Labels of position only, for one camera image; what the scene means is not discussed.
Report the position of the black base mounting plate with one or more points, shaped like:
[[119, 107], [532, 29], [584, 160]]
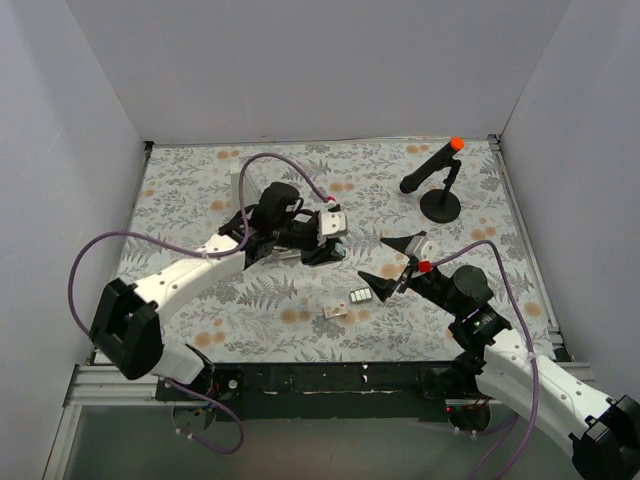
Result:
[[428, 391]]

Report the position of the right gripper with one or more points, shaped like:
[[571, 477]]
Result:
[[406, 270]]

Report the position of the staple strips tray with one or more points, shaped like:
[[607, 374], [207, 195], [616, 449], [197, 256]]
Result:
[[360, 295]]

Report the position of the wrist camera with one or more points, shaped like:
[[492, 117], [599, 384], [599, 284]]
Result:
[[424, 251], [332, 222]]

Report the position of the grey metronome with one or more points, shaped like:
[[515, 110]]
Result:
[[251, 191]]

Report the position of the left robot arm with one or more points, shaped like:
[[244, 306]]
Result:
[[128, 325]]

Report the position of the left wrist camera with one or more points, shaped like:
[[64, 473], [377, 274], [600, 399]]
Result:
[[332, 222]]

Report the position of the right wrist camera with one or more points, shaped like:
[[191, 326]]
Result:
[[424, 251]]

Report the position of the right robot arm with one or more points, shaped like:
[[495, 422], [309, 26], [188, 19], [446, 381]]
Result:
[[598, 432]]

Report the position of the black microphone orange tip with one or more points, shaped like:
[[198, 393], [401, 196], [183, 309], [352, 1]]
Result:
[[444, 158]]

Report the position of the black round microphone stand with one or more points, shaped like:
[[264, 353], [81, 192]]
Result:
[[441, 205]]

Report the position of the white staple box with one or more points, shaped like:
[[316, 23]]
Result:
[[334, 311]]

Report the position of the floral patterned table mat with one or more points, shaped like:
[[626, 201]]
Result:
[[274, 311]]

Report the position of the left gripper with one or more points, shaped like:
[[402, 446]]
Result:
[[314, 245]]

